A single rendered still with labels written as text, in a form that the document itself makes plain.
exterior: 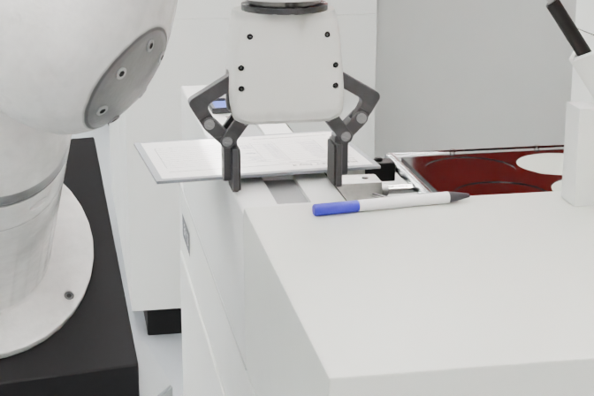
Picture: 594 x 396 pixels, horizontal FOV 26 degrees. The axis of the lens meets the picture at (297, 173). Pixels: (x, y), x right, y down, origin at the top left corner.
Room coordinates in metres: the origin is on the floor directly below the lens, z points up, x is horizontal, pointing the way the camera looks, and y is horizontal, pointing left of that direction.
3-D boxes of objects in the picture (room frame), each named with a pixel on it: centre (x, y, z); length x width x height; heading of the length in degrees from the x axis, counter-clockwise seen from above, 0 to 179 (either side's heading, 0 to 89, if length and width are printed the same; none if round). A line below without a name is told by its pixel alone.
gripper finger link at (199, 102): (1.10, 0.06, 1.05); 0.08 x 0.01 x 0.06; 101
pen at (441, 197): (1.03, -0.08, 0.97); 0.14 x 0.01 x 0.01; 108
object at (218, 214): (1.32, 0.05, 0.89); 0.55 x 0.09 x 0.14; 10
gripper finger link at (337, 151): (1.12, -0.05, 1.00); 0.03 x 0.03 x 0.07; 11
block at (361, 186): (1.33, -0.05, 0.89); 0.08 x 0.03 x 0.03; 100
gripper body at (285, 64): (1.11, 0.01, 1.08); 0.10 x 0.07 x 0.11; 101
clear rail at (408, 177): (1.28, -0.14, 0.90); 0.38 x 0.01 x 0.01; 10
